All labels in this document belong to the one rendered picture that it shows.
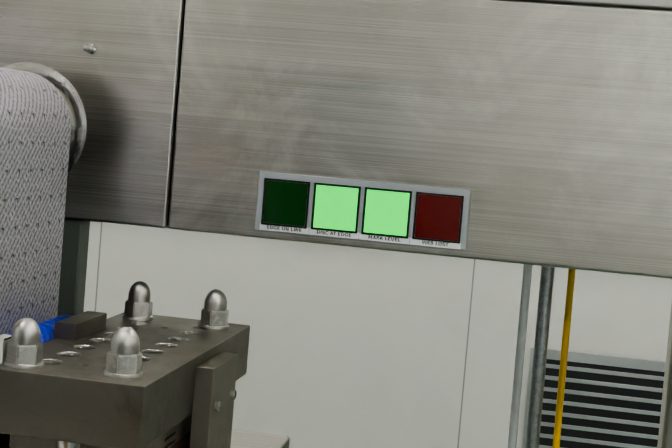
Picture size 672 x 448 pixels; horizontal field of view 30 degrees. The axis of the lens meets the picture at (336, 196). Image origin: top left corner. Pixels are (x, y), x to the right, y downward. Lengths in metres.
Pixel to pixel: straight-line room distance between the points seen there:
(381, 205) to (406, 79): 0.15
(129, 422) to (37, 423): 0.09
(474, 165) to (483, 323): 2.39
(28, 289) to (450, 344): 2.56
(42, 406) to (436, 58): 0.60
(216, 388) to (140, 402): 0.18
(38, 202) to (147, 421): 0.32
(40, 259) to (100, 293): 2.65
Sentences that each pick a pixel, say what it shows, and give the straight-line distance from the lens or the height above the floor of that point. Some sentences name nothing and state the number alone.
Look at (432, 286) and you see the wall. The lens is 3.82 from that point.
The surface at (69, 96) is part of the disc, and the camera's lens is 1.48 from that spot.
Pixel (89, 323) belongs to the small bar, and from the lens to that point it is 1.40.
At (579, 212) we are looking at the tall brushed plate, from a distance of 1.45.
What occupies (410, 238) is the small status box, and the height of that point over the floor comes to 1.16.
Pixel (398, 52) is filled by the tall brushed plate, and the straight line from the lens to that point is 1.46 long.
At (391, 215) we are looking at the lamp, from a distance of 1.45.
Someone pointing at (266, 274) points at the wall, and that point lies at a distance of 3.90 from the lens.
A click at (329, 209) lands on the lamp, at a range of 1.46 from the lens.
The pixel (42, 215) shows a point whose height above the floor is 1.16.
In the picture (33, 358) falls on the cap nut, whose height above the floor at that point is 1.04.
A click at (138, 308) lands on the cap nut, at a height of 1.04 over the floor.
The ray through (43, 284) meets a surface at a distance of 1.43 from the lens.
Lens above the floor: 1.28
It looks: 3 degrees down
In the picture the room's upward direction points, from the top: 5 degrees clockwise
